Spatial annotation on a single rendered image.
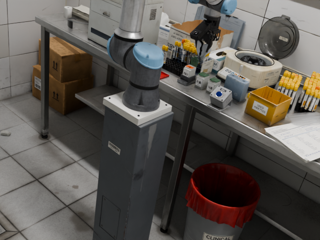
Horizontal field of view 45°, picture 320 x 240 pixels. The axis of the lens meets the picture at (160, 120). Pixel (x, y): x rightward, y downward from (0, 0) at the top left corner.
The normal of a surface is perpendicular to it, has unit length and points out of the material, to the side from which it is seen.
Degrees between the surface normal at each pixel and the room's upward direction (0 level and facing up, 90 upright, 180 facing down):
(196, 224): 94
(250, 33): 90
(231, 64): 90
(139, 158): 90
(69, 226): 0
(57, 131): 0
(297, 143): 0
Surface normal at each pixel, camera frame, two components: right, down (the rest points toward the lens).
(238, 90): -0.72, 0.25
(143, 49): 0.25, -0.79
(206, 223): -0.52, 0.43
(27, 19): 0.74, 0.44
